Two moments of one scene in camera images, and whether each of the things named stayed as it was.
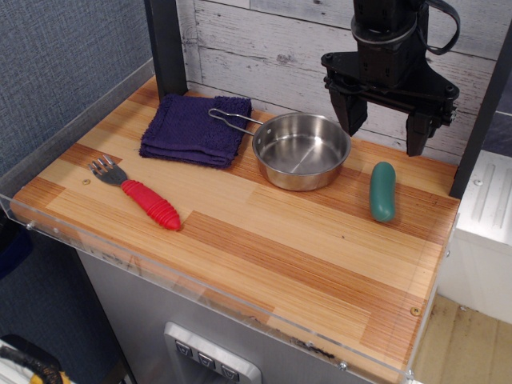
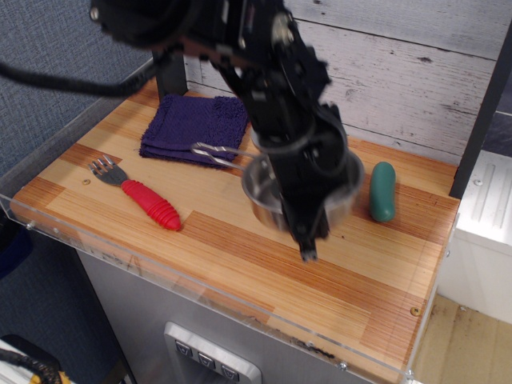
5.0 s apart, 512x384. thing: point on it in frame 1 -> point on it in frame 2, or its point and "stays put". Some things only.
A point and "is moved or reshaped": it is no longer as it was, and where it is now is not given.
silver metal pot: (297, 152) is moved or reshaped
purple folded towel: (182, 130) stays put
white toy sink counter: (477, 270) stays put
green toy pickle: (382, 192) stays put
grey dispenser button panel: (195, 359) stays put
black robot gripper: (400, 74) -> (308, 150)
